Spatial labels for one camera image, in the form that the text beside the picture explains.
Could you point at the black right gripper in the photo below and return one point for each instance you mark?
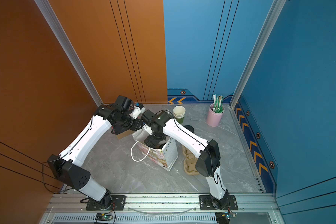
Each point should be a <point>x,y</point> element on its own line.
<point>154,142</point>

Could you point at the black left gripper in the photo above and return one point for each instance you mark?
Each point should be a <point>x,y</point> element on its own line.
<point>137,126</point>

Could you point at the cartoon animal paper gift bag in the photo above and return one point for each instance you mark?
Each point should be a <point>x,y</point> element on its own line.
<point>165,155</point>

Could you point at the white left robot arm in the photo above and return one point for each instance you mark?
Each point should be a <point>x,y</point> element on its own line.
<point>66,167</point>

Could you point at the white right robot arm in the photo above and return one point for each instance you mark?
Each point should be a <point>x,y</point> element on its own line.
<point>208,160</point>

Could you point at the cardboard napkin box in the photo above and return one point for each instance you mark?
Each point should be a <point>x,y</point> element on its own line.
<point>124,134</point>

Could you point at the stack of green paper cups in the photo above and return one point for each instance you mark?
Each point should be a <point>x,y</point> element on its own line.
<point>179,113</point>

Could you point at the stack of black cup lids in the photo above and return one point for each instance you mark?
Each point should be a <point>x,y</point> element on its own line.
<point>190,128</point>

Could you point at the stack of pulp cup carriers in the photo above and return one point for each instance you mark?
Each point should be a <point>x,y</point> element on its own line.
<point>189,162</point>

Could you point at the pink straw holder cup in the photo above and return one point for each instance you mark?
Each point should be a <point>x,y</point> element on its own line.
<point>213,117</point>

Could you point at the bundle of wrapped straws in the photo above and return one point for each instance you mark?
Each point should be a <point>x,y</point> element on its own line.
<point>217,106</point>

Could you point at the small green circuit board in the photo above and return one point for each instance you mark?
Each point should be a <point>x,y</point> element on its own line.
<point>104,218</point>

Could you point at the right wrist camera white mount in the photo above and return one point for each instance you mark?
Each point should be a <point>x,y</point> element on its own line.
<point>147,129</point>

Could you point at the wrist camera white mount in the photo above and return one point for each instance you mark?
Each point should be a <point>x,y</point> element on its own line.
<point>138,109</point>
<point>147,129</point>

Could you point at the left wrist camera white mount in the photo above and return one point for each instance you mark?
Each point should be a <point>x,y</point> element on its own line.
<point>138,109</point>

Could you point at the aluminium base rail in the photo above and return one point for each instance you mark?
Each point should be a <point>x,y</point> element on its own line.
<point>165,208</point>

